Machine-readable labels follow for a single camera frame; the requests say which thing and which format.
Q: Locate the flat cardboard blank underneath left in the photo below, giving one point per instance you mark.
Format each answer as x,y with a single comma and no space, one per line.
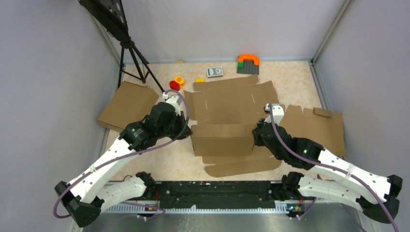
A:
233,101

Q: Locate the folded brown cardboard box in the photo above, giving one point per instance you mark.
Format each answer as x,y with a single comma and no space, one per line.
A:
130,103

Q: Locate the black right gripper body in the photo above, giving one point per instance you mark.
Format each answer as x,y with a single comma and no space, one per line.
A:
258,141

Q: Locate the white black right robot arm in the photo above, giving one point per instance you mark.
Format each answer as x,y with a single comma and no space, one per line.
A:
373,195

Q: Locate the black tripod stand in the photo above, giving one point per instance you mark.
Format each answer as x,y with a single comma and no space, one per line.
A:
110,13

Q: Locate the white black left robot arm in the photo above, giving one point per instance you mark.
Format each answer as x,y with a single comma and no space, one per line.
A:
87,196

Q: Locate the large cardboard box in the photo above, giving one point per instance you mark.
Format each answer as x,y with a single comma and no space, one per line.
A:
220,140

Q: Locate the flat cardboard blank at right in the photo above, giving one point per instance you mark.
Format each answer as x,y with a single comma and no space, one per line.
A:
320,125

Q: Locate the small red toy piece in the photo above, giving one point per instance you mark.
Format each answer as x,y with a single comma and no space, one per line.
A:
177,83

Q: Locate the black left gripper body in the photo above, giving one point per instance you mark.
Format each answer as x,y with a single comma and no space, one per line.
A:
176,127

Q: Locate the aluminium frame rail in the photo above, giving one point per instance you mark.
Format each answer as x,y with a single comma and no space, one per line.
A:
291,208

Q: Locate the orange green grey toy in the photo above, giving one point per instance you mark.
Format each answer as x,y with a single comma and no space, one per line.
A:
248,64

